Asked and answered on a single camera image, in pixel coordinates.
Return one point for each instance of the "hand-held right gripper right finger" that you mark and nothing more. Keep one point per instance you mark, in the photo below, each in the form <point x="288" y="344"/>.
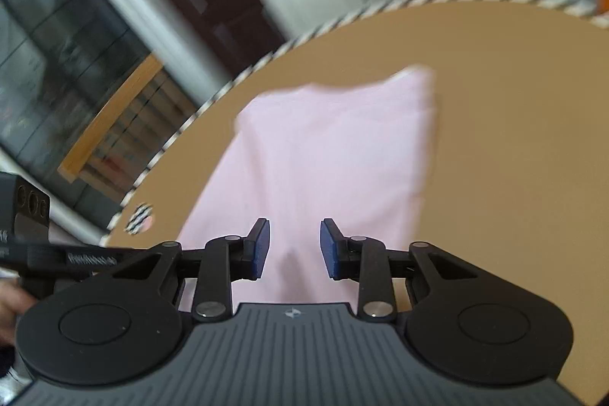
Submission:
<point x="328" y="250"/>

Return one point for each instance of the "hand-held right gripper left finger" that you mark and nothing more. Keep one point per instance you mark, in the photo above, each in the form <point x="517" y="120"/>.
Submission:
<point x="260" y="247"/>

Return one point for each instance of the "pink and white t-shirt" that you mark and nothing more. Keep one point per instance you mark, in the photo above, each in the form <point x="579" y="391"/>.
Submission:
<point x="333" y="149"/>

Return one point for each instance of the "person's left hand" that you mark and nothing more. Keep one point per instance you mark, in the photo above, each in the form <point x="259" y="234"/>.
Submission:
<point x="12" y="306"/>

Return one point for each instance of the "checkered round sticker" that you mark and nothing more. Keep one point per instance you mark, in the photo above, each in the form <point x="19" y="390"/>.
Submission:
<point x="139" y="219"/>

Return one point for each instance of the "wooden chair with slatted back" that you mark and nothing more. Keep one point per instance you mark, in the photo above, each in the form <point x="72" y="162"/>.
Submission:
<point x="123" y="120"/>

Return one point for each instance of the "white framed glass cabinet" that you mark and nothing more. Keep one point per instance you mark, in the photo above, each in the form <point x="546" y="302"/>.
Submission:
<point x="57" y="54"/>

